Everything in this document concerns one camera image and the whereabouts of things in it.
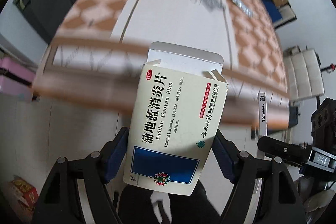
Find pink suitcase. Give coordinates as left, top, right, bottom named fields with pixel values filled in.
left=0, top=57, right=36, bottom=94

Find cream and blue medicine box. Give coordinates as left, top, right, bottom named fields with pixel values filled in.
left=123, top=42, right=228, bottom=197

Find long white pink box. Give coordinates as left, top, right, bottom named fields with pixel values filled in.
left=257, top=93, right=269, bottom=159

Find white padded lounge chair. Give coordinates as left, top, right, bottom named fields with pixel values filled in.
left=283, top=47, right=324, bottom=101

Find flat white blue box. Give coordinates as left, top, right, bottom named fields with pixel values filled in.
left=228, top=0, right=254, bottom=17

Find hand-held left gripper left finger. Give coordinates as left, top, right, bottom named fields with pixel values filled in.
left=31, top=127, right=129, bottom=224

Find red and gold carton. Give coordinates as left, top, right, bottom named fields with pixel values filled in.
left=8, top=175, right=40, bottom=211

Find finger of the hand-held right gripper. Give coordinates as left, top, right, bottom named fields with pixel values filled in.
left=257, top=136, right=315, bottom=164

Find diamond patterned tablecloth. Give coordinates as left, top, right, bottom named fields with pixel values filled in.
left=31, top=0, right=292, bottom=132

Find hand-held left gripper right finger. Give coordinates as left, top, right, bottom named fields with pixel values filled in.
left=213, top=132, right=307, bottom=224

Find person's dark pants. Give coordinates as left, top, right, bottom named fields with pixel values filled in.
left=115, top=179, right=252, bottom=224

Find blue chair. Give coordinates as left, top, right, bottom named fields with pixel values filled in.
left=251, top=0, right=297, bottom=28

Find grey suitcase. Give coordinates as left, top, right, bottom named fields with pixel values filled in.
left=13, top=0, right=79, bottom=43

